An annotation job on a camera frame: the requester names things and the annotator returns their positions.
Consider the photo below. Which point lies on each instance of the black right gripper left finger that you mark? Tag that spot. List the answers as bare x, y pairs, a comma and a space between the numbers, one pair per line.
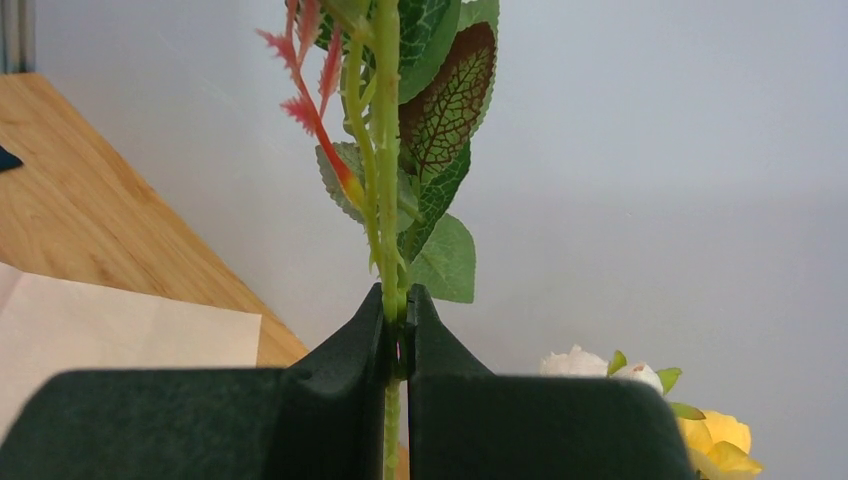
320, 418

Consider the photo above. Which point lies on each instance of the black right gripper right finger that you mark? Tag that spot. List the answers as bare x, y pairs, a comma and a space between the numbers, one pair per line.
467, 422

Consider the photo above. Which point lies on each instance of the pink paper flower wrap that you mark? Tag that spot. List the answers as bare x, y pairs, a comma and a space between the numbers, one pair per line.
50, 325

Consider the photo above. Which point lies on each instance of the pale pink rose stem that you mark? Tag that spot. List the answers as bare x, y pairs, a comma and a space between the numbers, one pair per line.
578, 362

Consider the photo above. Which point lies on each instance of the yellow and pink flowers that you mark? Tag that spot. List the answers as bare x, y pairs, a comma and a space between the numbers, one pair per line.
718, 445

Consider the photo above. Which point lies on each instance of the dark blue cloth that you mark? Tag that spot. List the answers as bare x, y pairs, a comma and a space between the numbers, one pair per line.
8, 161

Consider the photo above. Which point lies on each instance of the aluminium frame post left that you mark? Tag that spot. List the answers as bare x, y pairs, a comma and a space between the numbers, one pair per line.
18, 53

